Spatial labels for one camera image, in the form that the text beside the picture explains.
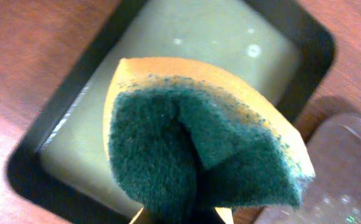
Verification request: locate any yellow and green sponge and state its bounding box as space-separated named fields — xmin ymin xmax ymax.
xmin=103 ymin=57 xmax=315 ymax=223

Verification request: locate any black tray with soapy water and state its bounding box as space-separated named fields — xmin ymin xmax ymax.
xmin=6 ymin=0 xmax=335 ymax=223

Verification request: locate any dark brown serving tray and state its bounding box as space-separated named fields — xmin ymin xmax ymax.
xmin=255 ymin=113 xmax=361 ymax=224

